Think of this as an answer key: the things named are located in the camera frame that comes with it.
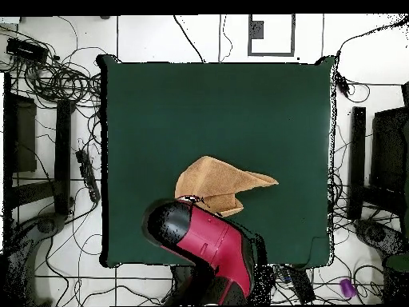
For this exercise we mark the flat black box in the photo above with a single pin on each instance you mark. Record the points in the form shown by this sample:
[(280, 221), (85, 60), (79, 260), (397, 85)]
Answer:
[(27, 51)]

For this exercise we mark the black metal frame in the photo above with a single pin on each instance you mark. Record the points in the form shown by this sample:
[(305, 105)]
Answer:
[(358, 160), (62, 153)]

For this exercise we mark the dark green table cloth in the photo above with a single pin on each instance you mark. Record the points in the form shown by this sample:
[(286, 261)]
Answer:
[(175, 112)]

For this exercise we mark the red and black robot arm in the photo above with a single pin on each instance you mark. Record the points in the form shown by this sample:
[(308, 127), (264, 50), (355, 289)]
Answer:
[(211, 240)]

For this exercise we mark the black power strip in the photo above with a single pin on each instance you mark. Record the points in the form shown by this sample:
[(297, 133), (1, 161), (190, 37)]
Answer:
[(88, 176)]

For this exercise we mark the grey square floor marker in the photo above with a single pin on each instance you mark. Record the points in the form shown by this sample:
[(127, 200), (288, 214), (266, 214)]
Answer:
[(292, 38)]

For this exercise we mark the black stand base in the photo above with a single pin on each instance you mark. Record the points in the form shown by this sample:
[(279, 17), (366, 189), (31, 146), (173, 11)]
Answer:
[(44, 224), (380, 236)]

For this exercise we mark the black plug adapter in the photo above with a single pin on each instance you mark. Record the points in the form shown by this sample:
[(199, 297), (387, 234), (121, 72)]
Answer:
[(342, 84)]

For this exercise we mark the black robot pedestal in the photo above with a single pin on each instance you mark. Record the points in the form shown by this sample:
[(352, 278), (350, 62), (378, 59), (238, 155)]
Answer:
[(182, 281)]

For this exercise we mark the black adapter box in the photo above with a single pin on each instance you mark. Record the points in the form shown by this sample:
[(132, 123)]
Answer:
[(302, 284)]

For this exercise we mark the purple object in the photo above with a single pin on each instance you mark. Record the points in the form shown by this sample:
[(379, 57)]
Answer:
[(347, 287)]

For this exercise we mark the tan terry towel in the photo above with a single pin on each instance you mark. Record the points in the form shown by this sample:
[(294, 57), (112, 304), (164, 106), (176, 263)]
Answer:
[(217, 182)]

